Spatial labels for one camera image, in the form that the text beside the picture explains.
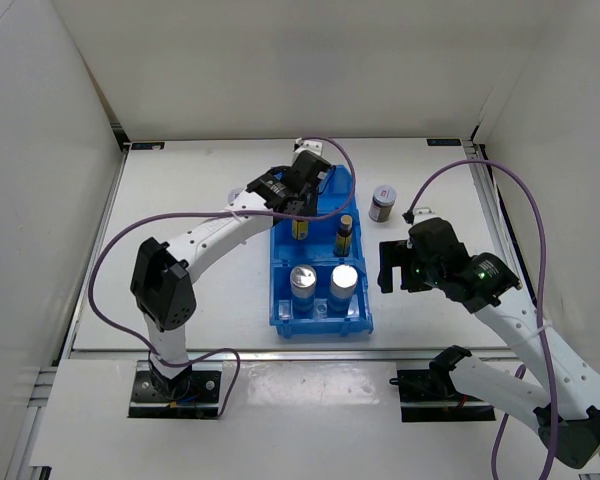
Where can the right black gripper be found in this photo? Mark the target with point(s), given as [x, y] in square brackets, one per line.
[394, 254]

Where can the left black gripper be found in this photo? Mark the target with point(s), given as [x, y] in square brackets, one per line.
[311, 207]

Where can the yellow-label small bottle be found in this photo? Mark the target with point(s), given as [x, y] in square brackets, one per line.
[343, 237]
[299, 230]

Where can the silver-lid shaker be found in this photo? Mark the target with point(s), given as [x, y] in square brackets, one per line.
[343, 283]
[303, 284]

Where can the dark sauce jar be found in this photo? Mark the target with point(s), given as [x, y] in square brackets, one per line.
[233, 194]
[382, 202]

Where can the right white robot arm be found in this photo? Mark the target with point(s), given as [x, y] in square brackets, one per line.
[563, 405]

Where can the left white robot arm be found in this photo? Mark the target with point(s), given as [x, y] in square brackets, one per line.
[164, 273]

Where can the blue three-compartment plastic bin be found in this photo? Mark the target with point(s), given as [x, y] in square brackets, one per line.
[317, 251]

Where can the right blue corner label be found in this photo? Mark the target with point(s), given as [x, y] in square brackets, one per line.
[444, 142]

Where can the blue corner label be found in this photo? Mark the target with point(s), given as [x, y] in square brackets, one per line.
[147, 146]
[444, 142]

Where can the left blue corner label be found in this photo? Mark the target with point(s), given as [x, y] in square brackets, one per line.
[147, 146]

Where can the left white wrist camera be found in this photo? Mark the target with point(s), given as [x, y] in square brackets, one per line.
[308, 145]

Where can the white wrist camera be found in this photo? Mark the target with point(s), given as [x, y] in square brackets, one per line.
[418, 215]
[308, 145]

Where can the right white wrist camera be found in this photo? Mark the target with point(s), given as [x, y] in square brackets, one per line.
[418, 215]

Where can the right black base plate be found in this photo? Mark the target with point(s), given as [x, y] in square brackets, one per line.
[422, 401]

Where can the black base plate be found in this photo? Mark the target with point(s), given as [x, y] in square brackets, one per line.
[196, 398]
[422, 401]

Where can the right aluminium frame rail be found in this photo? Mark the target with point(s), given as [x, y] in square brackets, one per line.
[495, 210]

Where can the aluminium frame rail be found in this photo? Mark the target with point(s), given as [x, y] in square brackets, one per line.
[66, 346]
[45, 379]
[495, 210]

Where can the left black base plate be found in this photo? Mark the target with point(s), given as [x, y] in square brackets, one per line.
[196, 398]

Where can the left aluminium frame rail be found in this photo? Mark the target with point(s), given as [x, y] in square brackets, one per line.
[66, 346]

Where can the front aluminium frame rail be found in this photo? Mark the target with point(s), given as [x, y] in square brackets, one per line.
[45, 379]

